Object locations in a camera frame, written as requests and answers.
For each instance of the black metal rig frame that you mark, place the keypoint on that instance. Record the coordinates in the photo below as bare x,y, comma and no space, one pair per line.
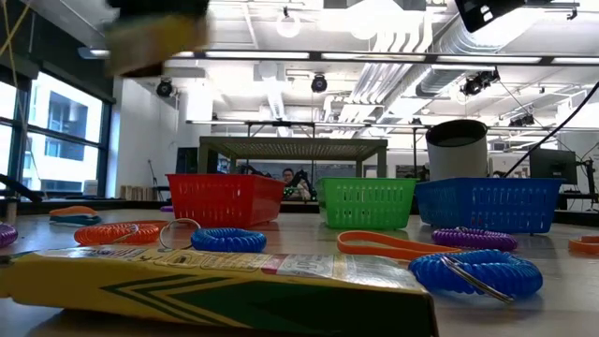
281,123

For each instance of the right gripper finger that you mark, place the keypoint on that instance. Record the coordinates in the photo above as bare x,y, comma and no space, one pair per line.
486,9

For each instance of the green plastic basket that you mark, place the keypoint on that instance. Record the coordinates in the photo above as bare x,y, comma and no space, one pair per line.
365,203

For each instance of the wooden boards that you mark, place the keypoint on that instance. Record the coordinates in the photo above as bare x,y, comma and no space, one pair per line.
136,193

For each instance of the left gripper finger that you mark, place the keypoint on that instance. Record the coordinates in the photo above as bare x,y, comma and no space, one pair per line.
154,7

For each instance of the person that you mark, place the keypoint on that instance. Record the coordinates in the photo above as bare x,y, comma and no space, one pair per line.
287,178

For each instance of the orange spiral wristband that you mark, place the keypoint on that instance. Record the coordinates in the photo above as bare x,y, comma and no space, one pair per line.
107,235

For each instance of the black panel on stand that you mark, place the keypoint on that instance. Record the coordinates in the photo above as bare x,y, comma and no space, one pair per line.
187,160

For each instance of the grey cylindrical pen cup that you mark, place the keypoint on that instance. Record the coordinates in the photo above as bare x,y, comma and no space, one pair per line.
456,154

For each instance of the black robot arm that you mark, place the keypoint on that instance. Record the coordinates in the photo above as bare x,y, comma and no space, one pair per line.
302,177

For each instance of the yellow green crayon box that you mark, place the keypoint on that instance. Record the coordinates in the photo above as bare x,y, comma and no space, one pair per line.
187,290
154,44

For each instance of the purple spiral wristband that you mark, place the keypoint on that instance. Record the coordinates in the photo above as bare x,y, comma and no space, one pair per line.
167,209
7,236
472,239

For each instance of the blue plastic basket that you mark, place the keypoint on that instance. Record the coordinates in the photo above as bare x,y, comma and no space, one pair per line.
486,206

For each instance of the thin dark tripod stand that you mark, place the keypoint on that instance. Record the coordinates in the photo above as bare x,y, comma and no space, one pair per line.
153,175

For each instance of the blue rubber band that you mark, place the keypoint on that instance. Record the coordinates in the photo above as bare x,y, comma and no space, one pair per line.
77,220

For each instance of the black crossbar with light strips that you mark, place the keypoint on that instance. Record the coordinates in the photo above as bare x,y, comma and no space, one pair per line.
262,54

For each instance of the round white pendant lamp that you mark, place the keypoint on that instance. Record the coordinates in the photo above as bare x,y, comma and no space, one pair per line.
287,25

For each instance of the large window dark frame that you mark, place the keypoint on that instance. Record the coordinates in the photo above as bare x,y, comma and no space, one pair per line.
65,140

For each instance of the black computer monitor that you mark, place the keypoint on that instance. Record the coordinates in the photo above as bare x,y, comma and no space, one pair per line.
553,166

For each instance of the black ceiling spotlight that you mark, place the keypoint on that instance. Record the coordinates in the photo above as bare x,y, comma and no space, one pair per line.
475,84
521,121
319,83
165,87

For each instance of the red plastic basket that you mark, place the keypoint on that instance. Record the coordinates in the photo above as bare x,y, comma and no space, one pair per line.
224,201

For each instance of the silver ventilation duct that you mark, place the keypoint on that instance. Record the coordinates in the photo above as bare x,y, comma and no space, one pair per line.
449,79

